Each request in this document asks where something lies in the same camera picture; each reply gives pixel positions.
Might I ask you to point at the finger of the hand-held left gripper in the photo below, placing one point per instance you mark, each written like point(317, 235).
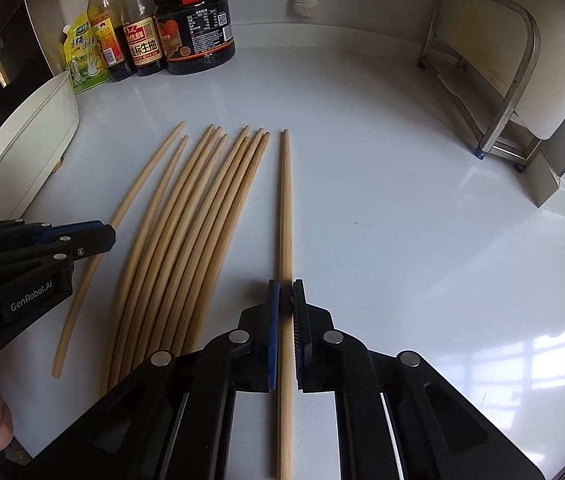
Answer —
point(95, 242)
point(70, 229)

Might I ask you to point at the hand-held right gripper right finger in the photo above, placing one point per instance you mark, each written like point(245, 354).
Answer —
point(300, 340)

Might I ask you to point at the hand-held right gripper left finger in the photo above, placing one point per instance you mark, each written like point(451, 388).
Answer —
point(273, 340)

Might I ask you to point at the row of wooden chopsticks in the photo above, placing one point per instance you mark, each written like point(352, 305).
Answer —
point(187, 260)

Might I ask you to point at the wooden chopstick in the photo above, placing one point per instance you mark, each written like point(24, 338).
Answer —
point(286, 210)

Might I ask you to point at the white rectangular tray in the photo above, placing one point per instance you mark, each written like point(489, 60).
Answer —
point(22, 150)

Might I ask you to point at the green yellow seasoning pouch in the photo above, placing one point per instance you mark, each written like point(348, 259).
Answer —
point(80, 60)

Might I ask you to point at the yellow cap oil bottle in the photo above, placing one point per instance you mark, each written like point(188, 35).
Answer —
point(105, 35)

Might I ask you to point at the red label soy sauce bottle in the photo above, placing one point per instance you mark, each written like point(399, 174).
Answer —
point(142, 45)

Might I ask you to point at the large dark sauce jug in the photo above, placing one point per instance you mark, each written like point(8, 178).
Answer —
point(197, 35)

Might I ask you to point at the stainless steel rack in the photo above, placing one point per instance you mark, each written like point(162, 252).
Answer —
point(505, 110)

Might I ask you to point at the white cutting board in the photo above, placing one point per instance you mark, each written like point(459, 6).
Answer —
point(552, 100)

